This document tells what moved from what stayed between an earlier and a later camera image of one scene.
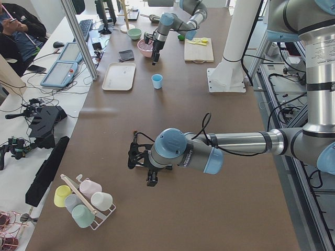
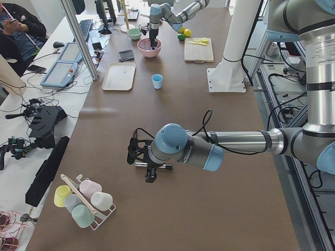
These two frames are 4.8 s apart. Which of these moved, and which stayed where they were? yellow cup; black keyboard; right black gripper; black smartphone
Moved: right black gripper
Stayed: black smartphone; black keyboard; yellow cup
